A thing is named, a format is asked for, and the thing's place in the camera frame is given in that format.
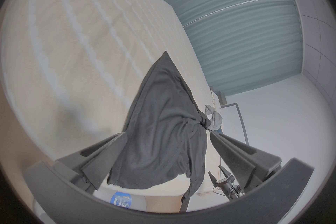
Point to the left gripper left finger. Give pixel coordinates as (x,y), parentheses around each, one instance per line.
(99,157)

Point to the pile of clothes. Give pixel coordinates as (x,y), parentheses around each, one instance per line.
(216,119)

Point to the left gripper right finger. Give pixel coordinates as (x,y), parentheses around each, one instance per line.
(249,162)

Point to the grey bedside table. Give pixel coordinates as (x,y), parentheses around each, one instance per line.
(222,99)

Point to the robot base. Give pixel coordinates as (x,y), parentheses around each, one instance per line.
(105,196)

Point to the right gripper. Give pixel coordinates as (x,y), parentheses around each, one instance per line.
(226,184)

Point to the black T-shirt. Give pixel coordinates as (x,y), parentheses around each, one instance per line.
(162,125)

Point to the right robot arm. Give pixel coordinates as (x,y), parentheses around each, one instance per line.
(235,192)

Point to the white printed pillow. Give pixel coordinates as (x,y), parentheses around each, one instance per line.
(214,98)

